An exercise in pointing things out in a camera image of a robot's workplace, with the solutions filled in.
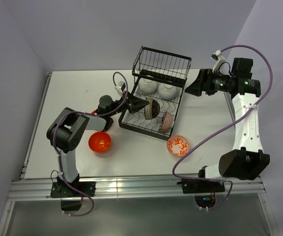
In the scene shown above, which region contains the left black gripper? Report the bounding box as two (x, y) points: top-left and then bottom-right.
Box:
(108, 91), (150, 117)

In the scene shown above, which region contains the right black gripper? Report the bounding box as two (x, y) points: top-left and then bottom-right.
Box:
(185, 68), (235, 96)

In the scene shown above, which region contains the brown beige bowl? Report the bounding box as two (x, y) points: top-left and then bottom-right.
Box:
(144, 97), (160, 120)

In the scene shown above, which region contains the black white patterned bowl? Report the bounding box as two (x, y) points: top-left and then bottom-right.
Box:
(159, 111), (174, 133)

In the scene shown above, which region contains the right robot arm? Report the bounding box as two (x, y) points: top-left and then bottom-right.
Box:
(185, 56), (270, 192)

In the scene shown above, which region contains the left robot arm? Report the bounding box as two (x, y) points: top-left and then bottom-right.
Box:
(46, 92), (150, 196)

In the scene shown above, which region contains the near orange bowl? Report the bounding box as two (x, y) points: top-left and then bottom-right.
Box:
(88, 131), (112, 153)

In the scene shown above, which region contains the orange white patterned bowl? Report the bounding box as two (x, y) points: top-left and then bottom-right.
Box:
(166, 135), (190, 157)

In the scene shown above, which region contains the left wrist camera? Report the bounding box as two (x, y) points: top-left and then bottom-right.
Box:
(115, 81), (126, 97)

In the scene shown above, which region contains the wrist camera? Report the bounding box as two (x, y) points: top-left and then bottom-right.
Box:
(115, 81), (126, 97)
(211, 50), (226, 72)

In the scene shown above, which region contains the black wire dish rack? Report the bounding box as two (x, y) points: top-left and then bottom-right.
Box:
(119, 46), (191, 141)

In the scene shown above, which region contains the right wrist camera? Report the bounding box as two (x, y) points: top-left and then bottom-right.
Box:
(211, 50), (226, 72)

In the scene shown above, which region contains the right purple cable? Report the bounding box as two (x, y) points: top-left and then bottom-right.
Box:
(172, 44), (273, 210)

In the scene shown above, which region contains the purple cable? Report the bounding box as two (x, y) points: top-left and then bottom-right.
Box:
(172, 44), (273, 210)
(52, 71), (128, 217)

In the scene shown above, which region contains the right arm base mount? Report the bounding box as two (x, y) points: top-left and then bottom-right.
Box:
(177, 179), (225, 194)

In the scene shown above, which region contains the aluminium mounting rail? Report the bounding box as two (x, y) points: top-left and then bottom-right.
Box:
(8, 172), (266, 201)

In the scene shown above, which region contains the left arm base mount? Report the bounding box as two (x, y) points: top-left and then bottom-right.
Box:
(50, 179), (96, 211)

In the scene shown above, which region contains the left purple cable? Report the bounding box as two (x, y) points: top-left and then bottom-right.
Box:
(52, 71), (128, 217)

